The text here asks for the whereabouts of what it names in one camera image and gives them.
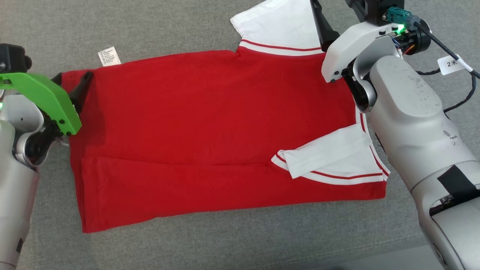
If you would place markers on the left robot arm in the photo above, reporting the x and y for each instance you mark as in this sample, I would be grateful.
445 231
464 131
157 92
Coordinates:
15 206

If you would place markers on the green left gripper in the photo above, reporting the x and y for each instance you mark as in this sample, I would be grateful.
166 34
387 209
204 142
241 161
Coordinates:
48 97

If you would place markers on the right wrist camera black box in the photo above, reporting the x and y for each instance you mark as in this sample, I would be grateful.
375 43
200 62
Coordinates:
378 11

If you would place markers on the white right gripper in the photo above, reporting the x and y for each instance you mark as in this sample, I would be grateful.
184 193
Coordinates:
348 45

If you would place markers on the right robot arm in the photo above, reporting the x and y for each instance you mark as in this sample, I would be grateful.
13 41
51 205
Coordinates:
405 97

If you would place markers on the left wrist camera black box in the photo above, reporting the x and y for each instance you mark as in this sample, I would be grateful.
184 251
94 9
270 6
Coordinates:
13 58

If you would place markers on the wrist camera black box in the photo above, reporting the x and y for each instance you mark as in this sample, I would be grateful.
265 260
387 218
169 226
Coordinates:
378 11
13 58

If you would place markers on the red Bulls jersey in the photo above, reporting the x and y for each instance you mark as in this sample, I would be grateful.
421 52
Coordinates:
210 120

